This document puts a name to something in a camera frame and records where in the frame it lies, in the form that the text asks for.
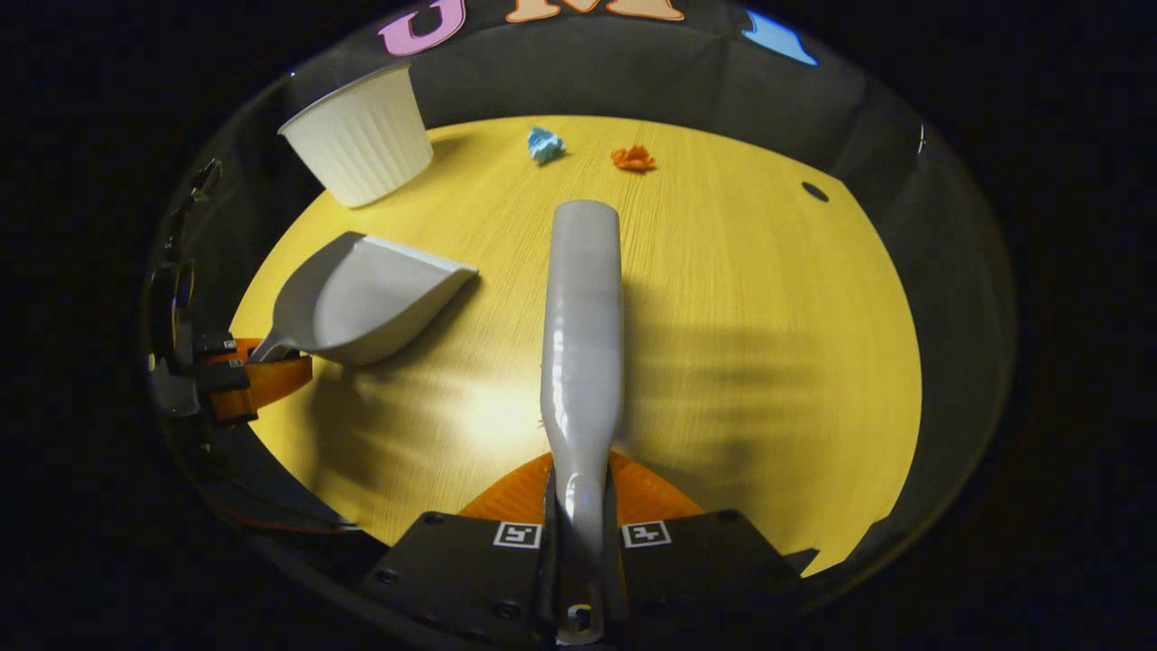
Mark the small grey dustpan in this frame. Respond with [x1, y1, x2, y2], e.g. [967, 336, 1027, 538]
[249, 231, 480, 367]

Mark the white ribbed garbage bin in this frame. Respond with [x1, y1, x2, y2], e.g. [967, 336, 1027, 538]
[277, 61, 436, 210]

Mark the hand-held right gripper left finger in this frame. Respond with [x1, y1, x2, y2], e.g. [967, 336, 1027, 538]
[357, 452, 557, 647]

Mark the blue paper trash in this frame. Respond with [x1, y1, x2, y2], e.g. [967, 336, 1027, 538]
[527, 126, 567, 165]

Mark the small grey broom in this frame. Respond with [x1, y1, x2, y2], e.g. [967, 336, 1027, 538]
[540, 199, 626, 645]

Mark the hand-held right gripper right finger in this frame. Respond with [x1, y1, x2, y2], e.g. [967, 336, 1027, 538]
[604, 450, 819, 634]

